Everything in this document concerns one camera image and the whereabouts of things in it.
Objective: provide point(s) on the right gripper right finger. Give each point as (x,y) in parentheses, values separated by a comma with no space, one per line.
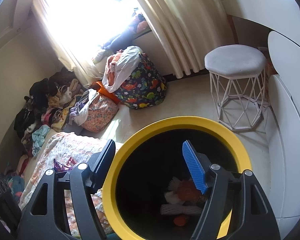
(251,215)

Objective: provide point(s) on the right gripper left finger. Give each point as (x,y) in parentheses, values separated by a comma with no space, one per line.
(45,217)

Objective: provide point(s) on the white foam net trash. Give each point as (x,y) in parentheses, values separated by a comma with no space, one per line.
(176,209)

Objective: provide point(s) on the yellow rimmed trash bin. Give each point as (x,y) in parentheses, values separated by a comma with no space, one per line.
(142,169)

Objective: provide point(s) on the blue floral pillow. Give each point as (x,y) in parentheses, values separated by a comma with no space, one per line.
(17,185)

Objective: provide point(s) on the orange white tufted bedspread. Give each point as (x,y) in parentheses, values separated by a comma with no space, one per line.
(63,152)

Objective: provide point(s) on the light blue garment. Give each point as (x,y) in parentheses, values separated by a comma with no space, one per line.
(38,139)

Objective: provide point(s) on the pink floral fabric bag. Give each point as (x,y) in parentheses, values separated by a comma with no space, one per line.
(100,112)

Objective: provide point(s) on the pile of clothes on bed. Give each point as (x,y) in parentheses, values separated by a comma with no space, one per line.
(48,103)

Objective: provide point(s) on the orange bag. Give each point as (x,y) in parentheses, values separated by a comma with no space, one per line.
(98,86)

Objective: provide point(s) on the white rounded drawer cabinet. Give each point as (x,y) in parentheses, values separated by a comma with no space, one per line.
(283,134)

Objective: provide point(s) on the white octagonal stool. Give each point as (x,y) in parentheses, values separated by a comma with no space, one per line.
(237,85)

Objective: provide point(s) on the dinosaur print laundry basket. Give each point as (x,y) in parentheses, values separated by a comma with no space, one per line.
(145,87)

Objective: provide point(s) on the white plastic bag with clothes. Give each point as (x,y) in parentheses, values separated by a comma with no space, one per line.
(120,66)

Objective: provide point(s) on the left cream curtain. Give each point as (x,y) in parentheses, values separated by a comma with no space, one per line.
(67,38)

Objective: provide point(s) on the cream curtain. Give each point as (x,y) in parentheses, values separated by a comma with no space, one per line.
(67,38)
(188,30)

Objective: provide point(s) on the clothes on window sill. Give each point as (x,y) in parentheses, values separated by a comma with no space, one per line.
(137,27)

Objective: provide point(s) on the white vanity desk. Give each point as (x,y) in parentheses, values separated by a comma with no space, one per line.
(282,16)

